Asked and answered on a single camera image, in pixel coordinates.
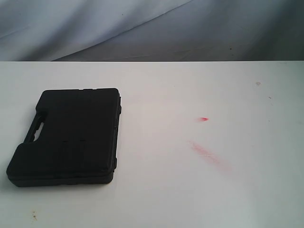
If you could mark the black plastic tool case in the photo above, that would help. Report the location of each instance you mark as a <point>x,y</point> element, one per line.
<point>72,139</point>

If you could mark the grey backdrop cloth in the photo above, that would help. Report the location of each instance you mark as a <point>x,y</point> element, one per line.
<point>151,30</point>

